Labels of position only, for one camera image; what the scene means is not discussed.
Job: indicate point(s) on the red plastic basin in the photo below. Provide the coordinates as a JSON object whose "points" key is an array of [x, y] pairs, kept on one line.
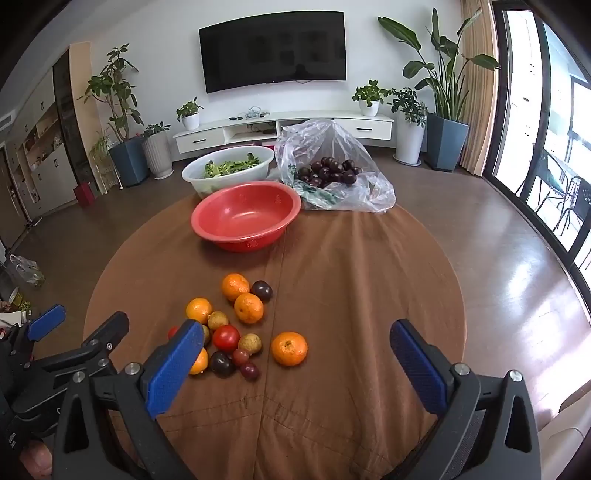
{"points": [[244, 217]]}

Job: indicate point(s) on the white wall cabinet unit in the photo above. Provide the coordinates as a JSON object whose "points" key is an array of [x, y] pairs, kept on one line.
{"points": [[51, 184]]}

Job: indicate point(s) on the bushy plant in tall white pot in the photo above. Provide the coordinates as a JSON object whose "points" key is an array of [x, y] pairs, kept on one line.
{"points": [[408, 138]]}

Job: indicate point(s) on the small red box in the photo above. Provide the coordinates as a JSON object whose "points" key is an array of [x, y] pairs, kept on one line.
{"points": [[85, 194]]}

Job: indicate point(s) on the jar of green fruit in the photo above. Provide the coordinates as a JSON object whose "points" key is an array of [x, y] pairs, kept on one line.
{"points": [[24, 305], [13, 295]]}

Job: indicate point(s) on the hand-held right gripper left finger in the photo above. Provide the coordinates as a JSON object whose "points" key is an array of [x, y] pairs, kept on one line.
{"points": [[171, 369]]}

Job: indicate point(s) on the tall tree in blue pot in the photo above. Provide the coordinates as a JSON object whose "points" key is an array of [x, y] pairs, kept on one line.
{"points": [[129, 161]]}

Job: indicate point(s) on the beige sofa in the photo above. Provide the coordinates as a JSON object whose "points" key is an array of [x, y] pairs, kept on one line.
{"points": [[568, 429]]}

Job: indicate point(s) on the large-leaf plant in blue pot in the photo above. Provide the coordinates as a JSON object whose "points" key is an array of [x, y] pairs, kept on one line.
{"points": [[445, 143]]}

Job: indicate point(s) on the clear plastic bag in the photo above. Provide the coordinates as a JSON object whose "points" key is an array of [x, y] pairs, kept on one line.
{"points": [[318, 138]]}

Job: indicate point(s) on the person's left hand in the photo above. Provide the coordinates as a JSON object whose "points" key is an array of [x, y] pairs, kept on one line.
{"points": [[36, 461]]}

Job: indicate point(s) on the ceiling air vent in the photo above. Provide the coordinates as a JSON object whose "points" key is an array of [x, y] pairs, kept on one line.
{"points": [[7, 121]]}

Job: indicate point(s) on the brown wooden door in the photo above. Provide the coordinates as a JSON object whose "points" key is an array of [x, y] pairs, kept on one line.
{"points": [[9, 194]]}

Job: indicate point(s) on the yellow-brown round fruit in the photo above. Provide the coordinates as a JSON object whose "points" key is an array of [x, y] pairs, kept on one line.
{"points": [[206, 334], [218, 320], [250, 344]]}

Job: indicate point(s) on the black wall television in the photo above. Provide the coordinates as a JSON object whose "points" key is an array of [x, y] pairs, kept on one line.
{"points": [[272, 50]]}

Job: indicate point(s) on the pile of dark plums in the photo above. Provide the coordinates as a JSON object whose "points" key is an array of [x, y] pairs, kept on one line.
{"points": [[330, 173]]}

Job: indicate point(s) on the large red tomato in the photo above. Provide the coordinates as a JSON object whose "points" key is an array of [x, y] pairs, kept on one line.
{"points": [[226, 337]]}

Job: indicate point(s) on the black balcony chair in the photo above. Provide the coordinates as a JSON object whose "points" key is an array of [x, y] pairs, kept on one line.
{"points": [[577, 201], [549, 175]]}

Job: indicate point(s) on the dark glass display cabinet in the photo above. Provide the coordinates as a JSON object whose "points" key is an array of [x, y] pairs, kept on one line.
{"points": [[69, 124]]}

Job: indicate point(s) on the plant in ribbed white pot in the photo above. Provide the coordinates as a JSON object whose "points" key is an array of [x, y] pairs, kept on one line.
{"points": [[158, 154]]}

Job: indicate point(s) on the small red tomato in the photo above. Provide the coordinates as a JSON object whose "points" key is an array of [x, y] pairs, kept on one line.
{"points": [[172, 332]]}

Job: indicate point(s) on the white plastic basin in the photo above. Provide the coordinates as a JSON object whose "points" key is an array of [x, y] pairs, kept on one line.
{"points": [[196, 182]]}

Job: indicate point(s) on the spider plant on stand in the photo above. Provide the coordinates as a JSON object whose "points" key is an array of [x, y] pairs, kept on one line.
{"points": [[99, 150]]}

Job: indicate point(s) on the white television cabinet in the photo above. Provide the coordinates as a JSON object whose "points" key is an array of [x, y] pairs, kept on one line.
{"points": [[203, 138]]}

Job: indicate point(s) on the beige curtain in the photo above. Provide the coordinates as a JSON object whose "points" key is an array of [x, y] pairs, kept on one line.
{"points": [[478, 92]]}

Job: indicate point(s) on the orange mandarin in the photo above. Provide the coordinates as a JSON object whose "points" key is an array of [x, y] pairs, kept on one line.
{"points": [[201, 362], [235, 286], [199, 310], [249, 308], [289, 348]]}

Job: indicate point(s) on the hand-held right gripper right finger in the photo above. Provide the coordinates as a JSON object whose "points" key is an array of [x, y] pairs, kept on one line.
{"points": [[418, 369]]}

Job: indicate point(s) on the small plant in white pot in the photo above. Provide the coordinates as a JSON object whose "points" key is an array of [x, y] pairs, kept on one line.
{"points": [[369, 108], [190, 121]]}

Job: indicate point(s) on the plastic bag on floor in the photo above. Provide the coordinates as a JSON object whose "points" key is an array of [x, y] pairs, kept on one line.
{"points": [[25, 272]]}

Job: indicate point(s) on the dark purple plum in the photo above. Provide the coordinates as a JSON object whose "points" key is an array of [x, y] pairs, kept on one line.
{"points": [[261, 290], [221, 363]]}

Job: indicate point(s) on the small dark red fruit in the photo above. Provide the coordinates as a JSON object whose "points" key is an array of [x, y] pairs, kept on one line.
{"points": [[249, 370], [240, 356]]}

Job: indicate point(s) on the brown tablecloth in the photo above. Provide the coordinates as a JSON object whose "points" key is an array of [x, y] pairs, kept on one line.
{"points": [[351, 286]]}

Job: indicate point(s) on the green printed plastic bag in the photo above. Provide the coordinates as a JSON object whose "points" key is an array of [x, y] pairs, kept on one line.
{"points": [[318, 197]]}

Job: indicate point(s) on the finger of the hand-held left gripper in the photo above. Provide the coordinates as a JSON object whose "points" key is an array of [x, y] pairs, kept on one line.
{"points": [[108, 332], [46, 318]]}

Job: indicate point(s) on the black framed glass door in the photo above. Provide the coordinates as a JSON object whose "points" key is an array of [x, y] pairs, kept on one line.
{"points": [[497, 115]]}

